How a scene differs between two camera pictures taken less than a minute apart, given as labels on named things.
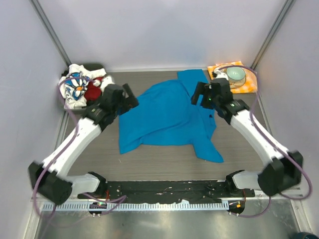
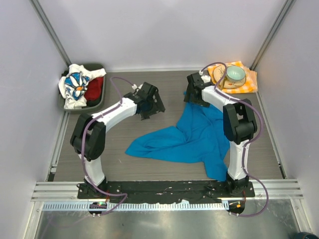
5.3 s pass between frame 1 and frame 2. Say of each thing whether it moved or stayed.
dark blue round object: stayed
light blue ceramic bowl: stayed
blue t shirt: moved
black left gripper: moved
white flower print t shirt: stayed
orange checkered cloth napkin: stayed
